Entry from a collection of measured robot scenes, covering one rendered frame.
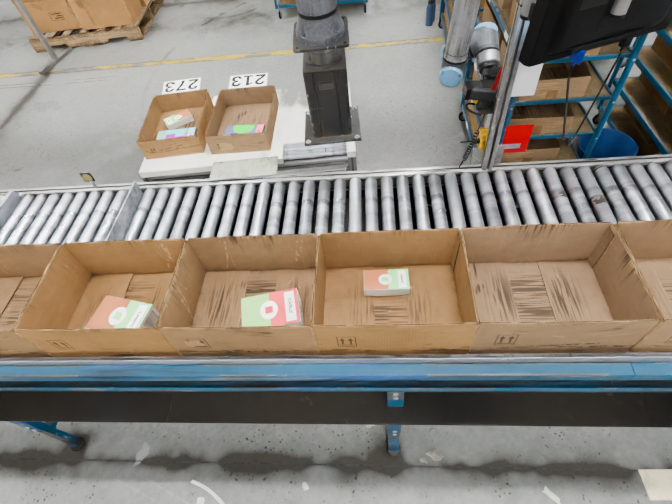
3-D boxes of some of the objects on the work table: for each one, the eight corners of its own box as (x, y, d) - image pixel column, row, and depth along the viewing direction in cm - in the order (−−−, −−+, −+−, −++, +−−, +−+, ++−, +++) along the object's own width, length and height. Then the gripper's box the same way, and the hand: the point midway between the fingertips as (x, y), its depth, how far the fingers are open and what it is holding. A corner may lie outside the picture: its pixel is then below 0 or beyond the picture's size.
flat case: (159, 133, 203) (158, 131, 202) (197, 129, 202) (196, 126, 201) (153, 151, 195) (152, 148, 194) (192, 147, 194) (191, 144, 193)
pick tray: (279, 102, 213) (275, 84, 205) (271, 150, 189) (265, 132, 181) (226, 106, 215) (219, 89, 207) (211, 154, 192) (203, 137, 184)
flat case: (227, 128, 200) (226, 125, 199) (265, 126, 198) (264, 124, 197) (220, 146, 192) (219, 143, 191) (260, 144, 190) (259, 142, 189)
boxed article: (194, 121, 209) (192, 115, 207) (170, 131, 206) (167, 125, 203) (189, 115, 213) (187, 109, 210) (166, 125, 210) (163, 119, 207)
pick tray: (214, 106, 217) (208, 88, 209) (204, 152, 193) (196, 135, 185) (162, 112, 218) (153, 95, 210) (145, 160, 195) (135, 142, 187)
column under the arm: (305, 113, 205) (293, 46, 179) (358, 107, 203) (353, 39, 177) (304, 146, 189) (291, 78, 163) (361, 140, 187) (357, 71, 161)
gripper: (496, 73, 166) (500, 123, 163) (473, 75, 167) (477, 125, 164) (503, 60, 157) (507, 113, 154) (478, 62, 158) (482, 115, 155)
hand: (493, 113), depth 156 cm, fingers closed
